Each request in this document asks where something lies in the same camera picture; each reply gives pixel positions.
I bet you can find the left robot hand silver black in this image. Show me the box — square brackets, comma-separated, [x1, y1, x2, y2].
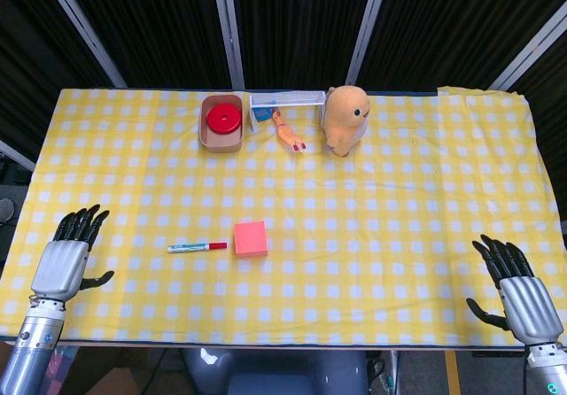
[29, 203, 115, 303]

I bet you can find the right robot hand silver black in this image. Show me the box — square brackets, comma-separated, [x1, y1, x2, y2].
[464, 234, 560, 347]

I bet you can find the marker pen with red cap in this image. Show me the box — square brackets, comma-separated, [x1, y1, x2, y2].
[167, 241, 229, 254]

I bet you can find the pink-red foam cube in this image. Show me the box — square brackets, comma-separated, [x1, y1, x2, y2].
[233, 221, 269, 259]

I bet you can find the yellow white checked tablecloth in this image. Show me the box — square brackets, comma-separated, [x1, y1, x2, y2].
[0, 85, 567, 347]

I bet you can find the brown cardboard box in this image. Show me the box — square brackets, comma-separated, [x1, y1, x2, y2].
[83, 366, 134, 395]

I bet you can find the beige rounded box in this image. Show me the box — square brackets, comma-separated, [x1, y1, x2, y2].
[198, 94, 245, 154]

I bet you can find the red disc with hole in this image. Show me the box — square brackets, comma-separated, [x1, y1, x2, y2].
[206, 103, 243, 136]

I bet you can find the grey-blue robot torso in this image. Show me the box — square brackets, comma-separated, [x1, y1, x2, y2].
[183, 348, 371, 395]

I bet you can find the orange plush toy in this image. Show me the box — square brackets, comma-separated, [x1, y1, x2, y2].
[322, 85, 370, 159]

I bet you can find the black curtain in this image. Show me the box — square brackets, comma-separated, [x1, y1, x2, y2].
[0, 0, 567, 219]

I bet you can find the orange rubber chicken toy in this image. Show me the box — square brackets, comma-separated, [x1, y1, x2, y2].
[272, 109, 308, 153]

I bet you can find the white mesh toy goal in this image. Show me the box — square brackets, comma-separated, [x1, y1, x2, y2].
[248, 89, 328, 134]

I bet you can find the grey aluminium frame post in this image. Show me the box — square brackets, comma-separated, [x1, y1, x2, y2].
[0, 140, 36, 173]
[488, 26, 567, 90]
[38, 0, 128, 89]
[211, 0, 245, 90]
[346, 0, 393, 85]

